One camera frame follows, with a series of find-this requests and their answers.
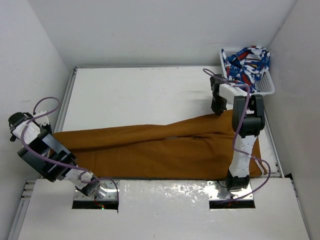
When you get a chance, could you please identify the white plastic basket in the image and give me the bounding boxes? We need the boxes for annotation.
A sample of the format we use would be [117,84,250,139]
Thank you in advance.
[219,46,276,97]

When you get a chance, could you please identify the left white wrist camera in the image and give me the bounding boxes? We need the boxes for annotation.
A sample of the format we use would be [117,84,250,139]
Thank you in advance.
[33,110,50,127]

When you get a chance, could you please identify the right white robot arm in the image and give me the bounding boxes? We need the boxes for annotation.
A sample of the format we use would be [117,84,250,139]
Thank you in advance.
[210,74,265,191]

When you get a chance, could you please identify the brown trousers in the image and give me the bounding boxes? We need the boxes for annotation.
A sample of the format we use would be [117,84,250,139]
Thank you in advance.
[48,109,266,180]

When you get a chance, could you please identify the blue white patterned cloth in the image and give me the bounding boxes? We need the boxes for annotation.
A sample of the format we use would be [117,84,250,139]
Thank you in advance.
[221,44,272,92]

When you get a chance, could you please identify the white front cover board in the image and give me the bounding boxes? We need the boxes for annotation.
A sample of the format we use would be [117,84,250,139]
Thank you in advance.
[19,178,309,240]

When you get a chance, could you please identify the aluminium table frame rail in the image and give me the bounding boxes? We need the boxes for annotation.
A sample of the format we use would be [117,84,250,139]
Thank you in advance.
[52,66,79,133]

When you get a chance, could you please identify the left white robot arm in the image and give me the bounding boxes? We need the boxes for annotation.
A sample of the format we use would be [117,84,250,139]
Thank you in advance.
[8,111,100,197]

